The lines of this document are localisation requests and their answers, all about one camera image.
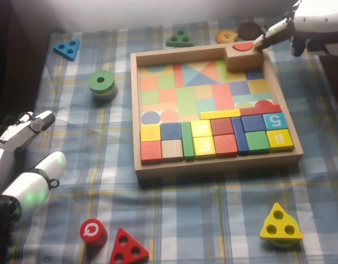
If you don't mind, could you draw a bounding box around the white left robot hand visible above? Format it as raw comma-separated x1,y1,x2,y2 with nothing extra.
0,109,67,222

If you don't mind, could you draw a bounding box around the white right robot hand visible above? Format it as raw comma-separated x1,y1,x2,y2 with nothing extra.
253,0,338,58

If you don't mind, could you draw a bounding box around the natural wood notched block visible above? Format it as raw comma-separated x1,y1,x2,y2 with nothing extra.
226,45,265,73

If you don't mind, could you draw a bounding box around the red half-cylinder block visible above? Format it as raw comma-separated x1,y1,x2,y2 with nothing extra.
232,42,254,52

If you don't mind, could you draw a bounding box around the red triangle piece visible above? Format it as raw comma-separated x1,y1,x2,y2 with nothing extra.
110,228,150,264

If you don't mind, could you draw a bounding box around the green triangle piece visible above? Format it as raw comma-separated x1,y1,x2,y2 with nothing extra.
165,29,194,47

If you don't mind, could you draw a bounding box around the blue triangle piece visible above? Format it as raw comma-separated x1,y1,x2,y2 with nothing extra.
53,38,81,62

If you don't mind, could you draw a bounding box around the yellow triangle piece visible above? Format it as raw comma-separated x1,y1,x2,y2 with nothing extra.
259,202,304,241

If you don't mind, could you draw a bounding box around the dark brown round disc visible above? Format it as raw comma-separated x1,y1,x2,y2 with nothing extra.
237,21,263,41

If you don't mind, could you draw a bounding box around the red cylinder with white letter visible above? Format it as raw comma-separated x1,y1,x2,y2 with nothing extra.
79,218,108,248

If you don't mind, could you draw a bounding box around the blue plaid table cloth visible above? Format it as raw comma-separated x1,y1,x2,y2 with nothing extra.
3,15,338,264

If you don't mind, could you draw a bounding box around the wooden tray with coloured pattern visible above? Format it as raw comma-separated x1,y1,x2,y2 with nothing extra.
129,42,304,181

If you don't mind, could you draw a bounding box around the tan cookie-shaped ring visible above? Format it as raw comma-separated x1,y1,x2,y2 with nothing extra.
215,29,238,45

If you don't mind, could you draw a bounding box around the yellow wooden ring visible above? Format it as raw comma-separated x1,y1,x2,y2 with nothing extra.
89,84,117,97

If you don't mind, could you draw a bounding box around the blue wooden ring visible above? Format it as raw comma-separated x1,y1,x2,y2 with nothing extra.
91,86,119,103

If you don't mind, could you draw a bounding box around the green wooden ring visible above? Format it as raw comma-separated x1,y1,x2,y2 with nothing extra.
88,70,116,94

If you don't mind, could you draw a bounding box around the light green ring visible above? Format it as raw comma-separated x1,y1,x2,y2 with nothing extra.
265,217,301,247

